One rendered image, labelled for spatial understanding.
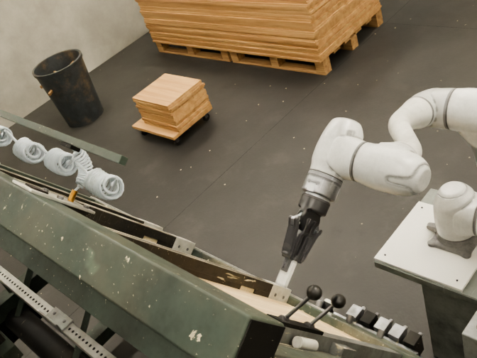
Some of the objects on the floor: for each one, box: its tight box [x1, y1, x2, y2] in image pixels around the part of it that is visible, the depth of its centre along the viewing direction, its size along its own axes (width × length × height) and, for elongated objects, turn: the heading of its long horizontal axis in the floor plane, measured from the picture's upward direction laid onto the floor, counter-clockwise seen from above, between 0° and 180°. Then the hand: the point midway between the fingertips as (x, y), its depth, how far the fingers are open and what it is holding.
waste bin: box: [32, 49, 104, 128], centre depth 597 cm, size 54×54×65 cm
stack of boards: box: [134, 0, 383, 75], centre depth 612 cm, size 246×104×78 cm, turn 69°
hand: (286, 272), depth 145 cm, fingers closed
